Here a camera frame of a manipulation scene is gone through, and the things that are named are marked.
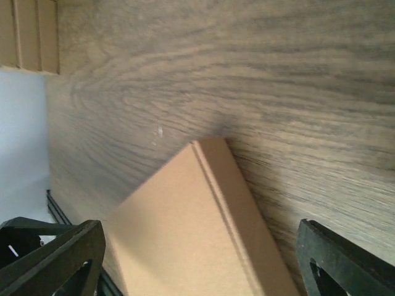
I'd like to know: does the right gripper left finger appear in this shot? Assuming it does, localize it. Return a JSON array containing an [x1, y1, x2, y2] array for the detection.
[[1, 220, 106, 295]]

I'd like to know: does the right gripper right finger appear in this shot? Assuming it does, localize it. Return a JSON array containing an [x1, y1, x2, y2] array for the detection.
[[296, 219, 394, 295]]

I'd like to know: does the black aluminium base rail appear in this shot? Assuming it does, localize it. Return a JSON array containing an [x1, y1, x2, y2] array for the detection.
[[46, 190, 123, 296]]

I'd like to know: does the large folded cardboard box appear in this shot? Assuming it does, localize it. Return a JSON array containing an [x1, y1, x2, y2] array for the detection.
[[1, 0, 60, 75]]

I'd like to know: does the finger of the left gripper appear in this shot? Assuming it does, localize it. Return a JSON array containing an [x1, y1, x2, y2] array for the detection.
[[1, 216, 74, 236]]

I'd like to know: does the brown cardboard box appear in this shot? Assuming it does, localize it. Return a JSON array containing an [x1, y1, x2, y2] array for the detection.
[[105, 138, 298, 295]]

